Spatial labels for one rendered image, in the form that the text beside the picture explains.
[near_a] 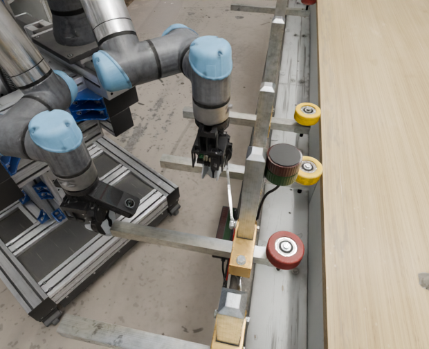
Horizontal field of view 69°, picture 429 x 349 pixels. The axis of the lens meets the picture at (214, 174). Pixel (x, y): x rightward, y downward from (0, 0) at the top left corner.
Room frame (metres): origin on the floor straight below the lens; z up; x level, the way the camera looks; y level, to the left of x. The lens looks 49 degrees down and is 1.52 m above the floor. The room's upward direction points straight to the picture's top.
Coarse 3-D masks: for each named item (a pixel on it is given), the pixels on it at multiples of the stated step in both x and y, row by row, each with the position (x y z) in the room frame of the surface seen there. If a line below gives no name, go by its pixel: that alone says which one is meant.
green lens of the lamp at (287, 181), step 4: (264, 172) 0.38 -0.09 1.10; (268, 172) 0.36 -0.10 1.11; (268, 176) 0.36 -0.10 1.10; (272, 176) 0.36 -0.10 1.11; (276, 176) 0.35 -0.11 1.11; (292, 176) 0.35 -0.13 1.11; (296, 176) 0.36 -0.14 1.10; (268, 180) 0.36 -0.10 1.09; (272, 180) 0.36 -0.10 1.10; (276, 180) 0.35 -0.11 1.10; (280, 180) 0.35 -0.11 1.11; (284, 180) 0.35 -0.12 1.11; (288, 180) 0.35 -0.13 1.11; (292, 180) 0.35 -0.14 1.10; (276, 184) 0.35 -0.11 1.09; (280, 184) 0.35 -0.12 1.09; (284, 184) 0.35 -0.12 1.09; (288, 184) 0.35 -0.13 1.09
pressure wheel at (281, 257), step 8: (280, 232) 0.37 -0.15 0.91; (288, 232) 0.37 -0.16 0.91; (272, 240) 0.35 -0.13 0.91; (280, 240) 0.35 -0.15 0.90; (288, 240) 0.35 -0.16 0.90; (296, 240) 0.35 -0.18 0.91; (272, 248) 0.33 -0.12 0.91; (280, 248) 0.33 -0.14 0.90; (288, 248) 0.33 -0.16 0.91; (296, 248) 0.33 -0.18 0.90; (272, 256) 0.31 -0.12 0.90; (280, 256) 0.31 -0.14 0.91; (288, 256) 0.31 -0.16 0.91; (296, 256) 0.31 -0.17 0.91; (272, 264) 0.31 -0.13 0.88; (280, 264) 0.30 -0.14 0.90; (288, 264) 0.29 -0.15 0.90; (296, 264) 0.30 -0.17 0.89
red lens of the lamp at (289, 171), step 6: (276, 144) 0.41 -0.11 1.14; (288, 144) 0.41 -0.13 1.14; (270, 162) 0.37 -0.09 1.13; (300, 162) 0.36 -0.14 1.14; (270, 168) 0.36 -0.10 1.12; (276, 168) 0.36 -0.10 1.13; (282, 168) 0.35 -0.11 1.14; (288, 168) 0.35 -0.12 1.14; (294, 168) 0.35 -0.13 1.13; (276, 174) 0.35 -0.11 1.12; (282, 174) 0.35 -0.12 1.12; (288, 174) 0.35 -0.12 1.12
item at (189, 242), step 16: (112, 224) 0.42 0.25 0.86; (128, 224) 0.42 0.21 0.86; (144, 240) 0.38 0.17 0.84; (160, 240) 0.38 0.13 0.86; (176, 240) 0.37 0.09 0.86; (192, 240) 0.37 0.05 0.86; (208, 240) 0.37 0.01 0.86; (224, 240) 0.37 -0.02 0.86; (224, 256) 0.34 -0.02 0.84; (256, 256) 0.33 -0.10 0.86
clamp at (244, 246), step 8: (256, 224) 0.42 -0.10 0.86; (256, 232) 0.39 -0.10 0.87; (240, 240) 0.37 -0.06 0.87; (248, 240) 0.37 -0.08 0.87; (232, 248) 0.35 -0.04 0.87; (240, 248) 0.35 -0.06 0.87; (248, 248) 0.35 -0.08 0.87; (232, 256) 0.33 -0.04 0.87; (248, 256) 0.33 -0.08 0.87; (232, 264) 0.31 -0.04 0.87; (248, 264) 0.31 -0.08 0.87; (232, 272) 0.30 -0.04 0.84; (240, 272) 0.30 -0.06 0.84; (248, 272) 0.30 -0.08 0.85
